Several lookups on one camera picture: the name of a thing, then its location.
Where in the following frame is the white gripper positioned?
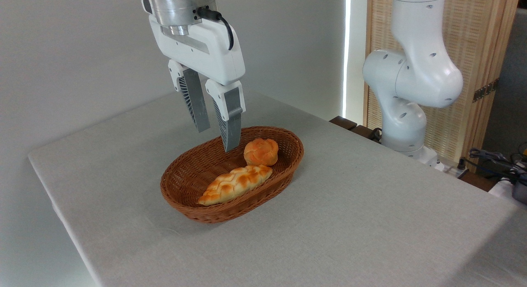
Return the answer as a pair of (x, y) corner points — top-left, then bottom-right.
(149, 14), (247, 153)

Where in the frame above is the round orange bread roll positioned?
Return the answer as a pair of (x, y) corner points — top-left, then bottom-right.
(243, 138), (280, 167)

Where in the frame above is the long braided bread loaf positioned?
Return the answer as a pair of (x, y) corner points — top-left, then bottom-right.
(198, 164), (273, 206)

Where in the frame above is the brown wicker oval basket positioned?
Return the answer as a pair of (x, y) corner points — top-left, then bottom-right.
(160, 126), (305, 224)

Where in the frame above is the dark brown wooden bench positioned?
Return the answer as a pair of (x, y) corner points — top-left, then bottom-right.
(329, 116), (384, 144)

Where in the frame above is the grey tablecloth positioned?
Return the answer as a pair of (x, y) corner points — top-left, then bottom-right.
(28, 88), (527, 287)

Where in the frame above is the white power strip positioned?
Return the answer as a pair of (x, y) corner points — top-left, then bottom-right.
(436, 161), (470, 179)

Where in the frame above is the dark metal screen hinge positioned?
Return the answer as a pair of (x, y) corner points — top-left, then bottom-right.
(472, 78), (500, 103)

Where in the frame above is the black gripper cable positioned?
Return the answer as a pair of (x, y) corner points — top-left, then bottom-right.
(196, 7), (235, 51)

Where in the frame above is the black cable bundle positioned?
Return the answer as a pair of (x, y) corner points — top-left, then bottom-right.
(458, 146), (527, 185)

